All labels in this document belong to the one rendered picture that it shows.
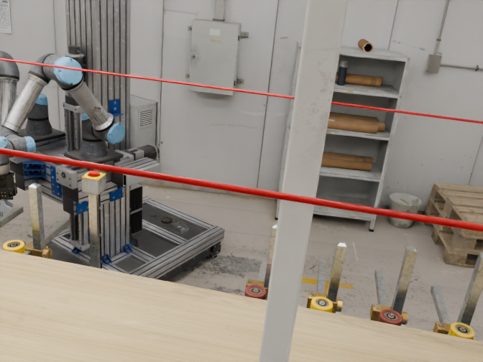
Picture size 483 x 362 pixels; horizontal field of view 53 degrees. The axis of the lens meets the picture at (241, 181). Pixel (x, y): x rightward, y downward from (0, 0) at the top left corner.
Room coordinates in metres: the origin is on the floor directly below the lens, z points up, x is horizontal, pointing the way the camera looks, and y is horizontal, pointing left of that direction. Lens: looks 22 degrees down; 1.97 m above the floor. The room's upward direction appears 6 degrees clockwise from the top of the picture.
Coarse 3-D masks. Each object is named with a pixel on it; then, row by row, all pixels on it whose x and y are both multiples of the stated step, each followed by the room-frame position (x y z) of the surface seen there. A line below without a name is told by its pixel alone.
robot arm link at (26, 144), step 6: (6, 138) 1.99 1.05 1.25; (12, 138) 1.98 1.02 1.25; (18, 138) 1.98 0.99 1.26; (24, 138) 1.99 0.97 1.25; (30, 138) 2.01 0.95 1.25; (12, 144) 1.93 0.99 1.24; (18, 144) 1.94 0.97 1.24; (24, 144) 1.96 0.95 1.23; (30, 144) 1.98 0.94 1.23; (18, 150) 1.93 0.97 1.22; (24, 150) 1.96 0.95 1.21; (30, 150) 1.98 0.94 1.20
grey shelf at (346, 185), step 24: (360, 48) 4.29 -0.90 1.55; (360, 72) 4.37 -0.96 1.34; (384, 72) 4.36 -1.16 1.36; (336, 96) 4.38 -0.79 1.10; (360, 96) 4.37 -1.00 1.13; (384, 96) 3.93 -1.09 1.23; (288, 120) 3.98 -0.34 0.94; (384, 120) 4.36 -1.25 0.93; (336, 144) 4.38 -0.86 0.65; (360, 144) 4.36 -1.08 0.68; (384, 144) 4.18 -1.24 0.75; (336, 168) 4.09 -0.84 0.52; (384, 168) 3.92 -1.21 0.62; (336, 192) 4.37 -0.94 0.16; (360, 192) 4.36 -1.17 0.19; (336, 216) 3.94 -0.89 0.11; (360, 216) 3.93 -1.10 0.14
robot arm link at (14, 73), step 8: (0, 56) 2.37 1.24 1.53; (8, 56) 2.40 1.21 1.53; (0, 64) 2.36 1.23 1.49; (8, 64) 2.37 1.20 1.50; (16, 64) 2.42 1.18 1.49; (0, 72) 2.36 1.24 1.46; (8, 72) 2.36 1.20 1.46; (16, 72) 2.38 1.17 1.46; (8, 80) 2.35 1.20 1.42; (16, 80) 2.38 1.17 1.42; (0, 88) 2.35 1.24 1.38; (8, 88) 2.34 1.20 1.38; (16, 88) 2.38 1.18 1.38; (0, 96) 2.33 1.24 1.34; (8, 96) 2.33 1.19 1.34; (16, 96) 2.37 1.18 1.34; (0, 104) 2.31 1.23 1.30; (8, 104) 2.31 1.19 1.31; (0, 112) 2.30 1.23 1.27; (8, 112) 2.30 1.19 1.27; (0, 120) 2.28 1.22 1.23; (0, 128) 2.27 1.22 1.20
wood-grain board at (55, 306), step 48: (0, 288) 1.39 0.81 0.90; (48, 288) 1.42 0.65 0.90; (96, 288) 1.45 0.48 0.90; (144, 288) 1.48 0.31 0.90; (192, 288) 1.51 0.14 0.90; (0, 336) 1.16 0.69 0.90; (48, 336) 1.18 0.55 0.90; (96, 336) 1.20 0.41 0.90; (144, 336) 1.22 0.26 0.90; (192, 336) 1.25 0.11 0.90; (240, 336) 1.27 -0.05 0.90; (336, 336) 1.32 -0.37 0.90; (384, 336) 1.34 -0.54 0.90; (432, 336) 1.37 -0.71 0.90
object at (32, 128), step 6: (30, 120) 2.67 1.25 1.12; (36, 120) 2.67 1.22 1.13; (42, 120) 2.69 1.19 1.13; (48, 120) 2.74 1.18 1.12; (30, 126) 2.66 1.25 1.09; (36, 126) 2.67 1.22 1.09; (42, 126) 2.68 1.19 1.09; (48, 126) 2.71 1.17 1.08; (30, 132) 2.65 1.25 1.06; (36, 132) 2.65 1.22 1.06; (42, 132) 2.67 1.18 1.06; (48, 132) 2.70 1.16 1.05
